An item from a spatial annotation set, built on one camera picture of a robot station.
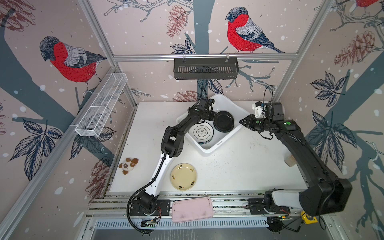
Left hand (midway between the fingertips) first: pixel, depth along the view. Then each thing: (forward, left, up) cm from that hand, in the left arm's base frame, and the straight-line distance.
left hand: (216, 116), depth 103 cm
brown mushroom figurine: (-33, +55, -5) cm, 64 cm away
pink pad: (-55, +18, -6) cm, 58 cm away
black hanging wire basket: (+29, +20, +20) cm, 40 cm away
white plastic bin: (+10, -5, +3) cm, 12 cm away
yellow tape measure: (-60, -36, -5) cm, 71 cm away
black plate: (-3, -5, -3) cm, 7 cm away
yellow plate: (-39, +22, -9) cm, 46 cm away
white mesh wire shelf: (-11, +66, +23) cm, 71 cm away
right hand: (-19, -8, +17) cm, 27 cm away
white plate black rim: (-10, +11, -6) cm, 16 cm away
